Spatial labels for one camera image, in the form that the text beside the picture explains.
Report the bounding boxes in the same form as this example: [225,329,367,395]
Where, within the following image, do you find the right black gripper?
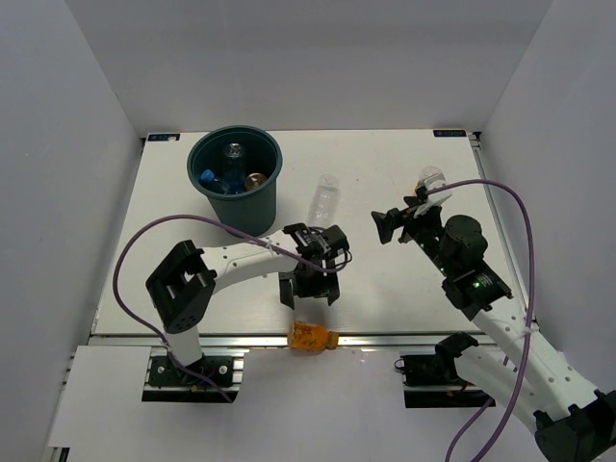
[371,195,454,277]

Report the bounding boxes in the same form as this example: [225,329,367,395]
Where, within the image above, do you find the clear unlabelled plastic bottle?
[307,174,341,228]

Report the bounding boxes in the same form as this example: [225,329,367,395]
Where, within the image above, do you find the blue label water bottle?
[199,169,242,194]

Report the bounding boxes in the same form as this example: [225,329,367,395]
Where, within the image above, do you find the orange juice bottle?
[287,321,339,352]
[244,172,268,192]

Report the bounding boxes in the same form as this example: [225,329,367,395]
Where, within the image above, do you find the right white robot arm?
[372,196,615,461]

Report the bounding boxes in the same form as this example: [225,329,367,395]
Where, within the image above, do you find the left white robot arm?
[145,223,349,384]

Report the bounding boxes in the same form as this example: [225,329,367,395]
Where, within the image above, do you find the dark green plastic bin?
[187,125,283,236]

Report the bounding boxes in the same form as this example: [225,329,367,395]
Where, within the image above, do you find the small orange capped bottle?
[412,166,451,206]

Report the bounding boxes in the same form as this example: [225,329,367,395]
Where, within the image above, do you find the right blue corner sticker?
[432,129,467,138]

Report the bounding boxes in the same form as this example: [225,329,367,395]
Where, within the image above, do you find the blue corner sticker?
[432,129,467,138]
[146,133,180,142]

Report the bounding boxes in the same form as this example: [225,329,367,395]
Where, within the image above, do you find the left blue corner sticker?
[146,133,180,142]

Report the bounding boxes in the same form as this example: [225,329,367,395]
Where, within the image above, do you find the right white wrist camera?
[414,173,451,218]

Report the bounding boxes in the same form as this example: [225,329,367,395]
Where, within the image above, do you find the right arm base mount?
[394,332,494,409]

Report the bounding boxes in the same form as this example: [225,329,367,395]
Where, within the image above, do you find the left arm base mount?
[141,348,246,404]

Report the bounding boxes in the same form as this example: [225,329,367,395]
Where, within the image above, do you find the aluminium table front rail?
[88,332,452,349]

